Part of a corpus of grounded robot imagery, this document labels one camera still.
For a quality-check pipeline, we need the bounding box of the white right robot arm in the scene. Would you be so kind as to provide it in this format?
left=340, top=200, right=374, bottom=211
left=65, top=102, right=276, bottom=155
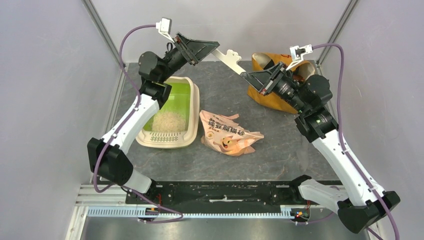
left=241, top=63, right=400, bottom=234

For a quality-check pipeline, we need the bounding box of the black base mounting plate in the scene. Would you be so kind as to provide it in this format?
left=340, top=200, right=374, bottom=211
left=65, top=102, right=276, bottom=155
left=125, top=180, right=322, bottom=215

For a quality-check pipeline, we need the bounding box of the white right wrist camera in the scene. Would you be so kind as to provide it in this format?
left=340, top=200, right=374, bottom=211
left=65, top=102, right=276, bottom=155
left=285, top=44, right=313, bottom=71

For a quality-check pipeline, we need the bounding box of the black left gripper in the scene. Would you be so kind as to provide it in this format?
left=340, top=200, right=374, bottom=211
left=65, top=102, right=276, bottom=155
left=159, top=32, right=220, bottom=83

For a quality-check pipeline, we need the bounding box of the beige litter pellets pile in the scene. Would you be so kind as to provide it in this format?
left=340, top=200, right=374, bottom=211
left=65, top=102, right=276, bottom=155
left=151, top=111, right=186, bottom=133

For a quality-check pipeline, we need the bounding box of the pink cat litter bag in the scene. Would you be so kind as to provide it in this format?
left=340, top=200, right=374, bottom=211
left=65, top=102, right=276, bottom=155
left=199, top=110, right=264, bottom=156

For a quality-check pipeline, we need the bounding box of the orange paper bag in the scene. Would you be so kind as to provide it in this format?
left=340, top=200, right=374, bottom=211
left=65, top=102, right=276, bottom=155
left=247, top=52, right=316, bottom=114

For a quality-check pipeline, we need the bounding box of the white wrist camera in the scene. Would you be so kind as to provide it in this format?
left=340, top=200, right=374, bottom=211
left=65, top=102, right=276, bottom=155
left=155, top=17, right=175, bottom=43
left=285, top=44, right=313, bottom=71

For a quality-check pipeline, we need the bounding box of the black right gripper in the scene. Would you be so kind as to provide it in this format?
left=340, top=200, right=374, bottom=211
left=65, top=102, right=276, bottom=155
left=242, top=61, right=309, bottom=114

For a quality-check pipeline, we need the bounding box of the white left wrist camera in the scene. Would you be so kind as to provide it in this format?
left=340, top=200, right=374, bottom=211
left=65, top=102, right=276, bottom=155
left=155, top=17, right=175, bottom=43

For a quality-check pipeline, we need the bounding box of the cream green litter box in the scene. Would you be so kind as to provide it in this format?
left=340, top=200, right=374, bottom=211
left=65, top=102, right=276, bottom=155
left=135, top=76, right=200, bottom=149

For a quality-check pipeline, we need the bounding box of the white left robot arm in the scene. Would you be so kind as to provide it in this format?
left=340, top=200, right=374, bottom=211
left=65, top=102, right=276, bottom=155
left=87, top=33, right=220, bottom=204

